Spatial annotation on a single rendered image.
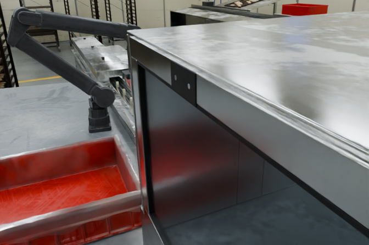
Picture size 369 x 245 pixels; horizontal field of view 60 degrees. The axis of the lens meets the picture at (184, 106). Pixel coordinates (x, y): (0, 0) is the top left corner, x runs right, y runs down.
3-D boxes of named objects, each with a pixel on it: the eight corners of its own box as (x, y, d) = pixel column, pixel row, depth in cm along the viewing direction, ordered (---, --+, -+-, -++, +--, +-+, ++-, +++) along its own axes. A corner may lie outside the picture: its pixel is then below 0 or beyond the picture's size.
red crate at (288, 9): (280, 14, 459) (281, 4, 454) (298, 12, 474) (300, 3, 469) (308, 17, 417) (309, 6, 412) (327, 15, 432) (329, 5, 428)
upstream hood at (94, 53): (72, 46, 279) (71, 36, 276) (93, 44, 286) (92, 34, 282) (98, 85, 172) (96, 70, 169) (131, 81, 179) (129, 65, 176)
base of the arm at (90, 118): (89, 121, 135) (89, 133, 124) (87, 103, 132) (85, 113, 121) (110, 118, 137) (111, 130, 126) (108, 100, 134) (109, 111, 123)
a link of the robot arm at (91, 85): (-6, 34, 107) (-6, 39, 99) (19, 3, 108) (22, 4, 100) (100, 104, 133) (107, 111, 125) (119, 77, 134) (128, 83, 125)
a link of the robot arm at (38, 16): (15, 22, 109) (17, 26, 100) (16, 5, 108) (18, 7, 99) (133, 38, 132) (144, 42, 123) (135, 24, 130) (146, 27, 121)
